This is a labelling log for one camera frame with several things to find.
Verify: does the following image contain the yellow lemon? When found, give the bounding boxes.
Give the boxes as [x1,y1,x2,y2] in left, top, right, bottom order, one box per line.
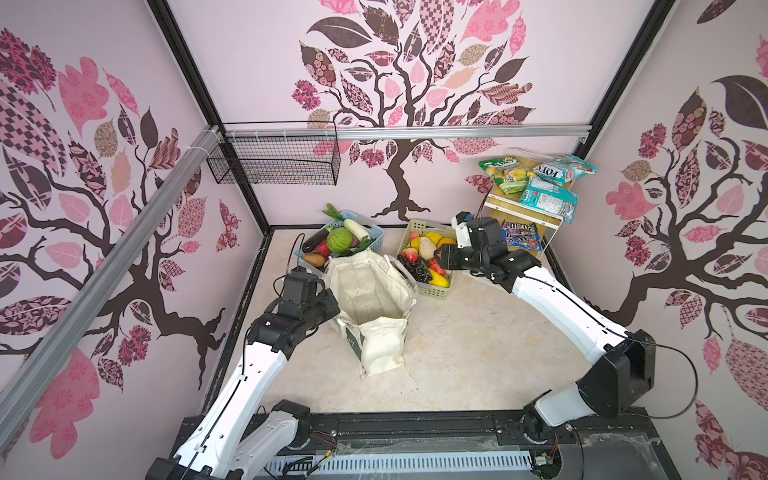
[425,232,443,245]

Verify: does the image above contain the red strawberry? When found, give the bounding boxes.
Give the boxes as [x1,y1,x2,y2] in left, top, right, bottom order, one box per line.
[428,258,446,276]

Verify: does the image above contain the dark purple eggplant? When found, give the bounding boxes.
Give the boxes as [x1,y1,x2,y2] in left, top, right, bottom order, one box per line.
[301,228,330,253]

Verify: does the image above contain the black grape bunch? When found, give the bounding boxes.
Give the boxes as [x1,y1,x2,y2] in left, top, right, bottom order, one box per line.
[398,255,432,284]

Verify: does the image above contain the cream canvas grocery bag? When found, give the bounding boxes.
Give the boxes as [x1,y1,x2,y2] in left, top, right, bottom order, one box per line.
[326,250,418,378]

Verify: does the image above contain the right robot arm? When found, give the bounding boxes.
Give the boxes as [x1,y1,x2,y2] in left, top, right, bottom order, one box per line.
[435,212,656,442]

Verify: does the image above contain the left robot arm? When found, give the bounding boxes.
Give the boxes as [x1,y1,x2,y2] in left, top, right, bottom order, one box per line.
[145,266,340,479]

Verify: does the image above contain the green yellow snack bag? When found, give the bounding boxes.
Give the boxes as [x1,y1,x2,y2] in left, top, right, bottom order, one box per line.
[478,157,535,194]

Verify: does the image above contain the teal white snack bag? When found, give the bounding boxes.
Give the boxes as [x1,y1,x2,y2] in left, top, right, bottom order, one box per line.
[533,154,597,186]

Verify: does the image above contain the white wooden shelf rack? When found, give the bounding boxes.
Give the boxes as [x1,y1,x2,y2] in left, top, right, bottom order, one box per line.
[466,154,592,258]

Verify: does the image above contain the orange fruit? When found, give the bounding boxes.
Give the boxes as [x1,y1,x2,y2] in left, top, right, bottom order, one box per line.
[437,237,457,248]

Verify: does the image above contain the yellow banana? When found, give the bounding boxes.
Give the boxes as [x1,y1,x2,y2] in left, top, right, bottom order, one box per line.
[428,268,450,288]

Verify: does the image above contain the beige pear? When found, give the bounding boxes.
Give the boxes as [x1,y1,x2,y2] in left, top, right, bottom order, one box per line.
[418,236,437,261]

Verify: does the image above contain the green cabbage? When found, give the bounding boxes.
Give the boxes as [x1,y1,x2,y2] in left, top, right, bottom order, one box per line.
[326,227,356,255]

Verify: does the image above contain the green plastic fruit basket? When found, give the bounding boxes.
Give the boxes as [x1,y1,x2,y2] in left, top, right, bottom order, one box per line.
[397,220,456,300]

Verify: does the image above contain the red apple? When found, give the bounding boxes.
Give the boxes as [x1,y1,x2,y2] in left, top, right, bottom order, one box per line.
[402,247,419,263]

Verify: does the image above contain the white daikon radish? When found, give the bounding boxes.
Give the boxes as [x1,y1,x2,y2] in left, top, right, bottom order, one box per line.
[343,218,370,242]

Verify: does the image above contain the blue plastic vegetable basket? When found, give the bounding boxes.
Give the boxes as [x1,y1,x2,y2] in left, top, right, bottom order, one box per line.
[292,204,385,277]

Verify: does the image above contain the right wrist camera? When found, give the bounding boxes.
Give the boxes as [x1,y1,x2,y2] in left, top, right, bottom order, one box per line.
[451,211,473,248]

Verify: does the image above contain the black wire wall basket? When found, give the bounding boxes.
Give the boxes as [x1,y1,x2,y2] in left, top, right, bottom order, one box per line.
[207,120,341,186]

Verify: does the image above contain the white cable duct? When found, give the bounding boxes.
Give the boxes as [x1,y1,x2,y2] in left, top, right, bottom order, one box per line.
[266,451,533,478]

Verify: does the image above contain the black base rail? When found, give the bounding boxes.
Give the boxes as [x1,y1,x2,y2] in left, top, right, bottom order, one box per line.
[157,407,682,480]

